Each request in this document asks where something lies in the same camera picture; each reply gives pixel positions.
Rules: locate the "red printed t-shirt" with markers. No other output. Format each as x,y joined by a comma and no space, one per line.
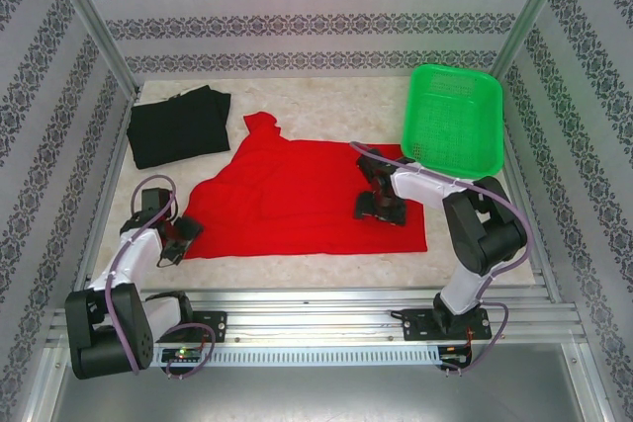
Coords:
297,204

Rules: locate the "green plastic basket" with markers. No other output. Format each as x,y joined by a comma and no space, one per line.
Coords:
445,115

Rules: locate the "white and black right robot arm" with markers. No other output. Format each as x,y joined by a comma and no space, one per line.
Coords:
479,234

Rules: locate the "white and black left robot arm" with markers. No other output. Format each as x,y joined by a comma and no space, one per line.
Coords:
104,333

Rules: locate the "folded black t-shirt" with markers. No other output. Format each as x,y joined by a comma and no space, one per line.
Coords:
178,125

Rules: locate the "left controller board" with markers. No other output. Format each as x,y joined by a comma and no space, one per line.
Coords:
183,355

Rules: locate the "controller board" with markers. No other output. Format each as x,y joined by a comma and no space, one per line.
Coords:
455,358
183,355

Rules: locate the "right controller board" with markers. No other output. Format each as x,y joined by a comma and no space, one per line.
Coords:
455,358

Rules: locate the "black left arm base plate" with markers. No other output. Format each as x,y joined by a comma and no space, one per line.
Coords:
212,325

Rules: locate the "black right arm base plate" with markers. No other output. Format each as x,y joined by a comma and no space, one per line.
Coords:
420,325

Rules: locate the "aluminium rail frame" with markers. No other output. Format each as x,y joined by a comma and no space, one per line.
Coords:
316,325

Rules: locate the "aluminium left frame post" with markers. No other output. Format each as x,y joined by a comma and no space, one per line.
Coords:
94,22

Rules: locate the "aluminium frame post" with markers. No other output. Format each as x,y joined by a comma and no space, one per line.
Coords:
94,22
539,2

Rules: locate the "aluminium right frame post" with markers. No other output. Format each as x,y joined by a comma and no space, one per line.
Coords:
539,2

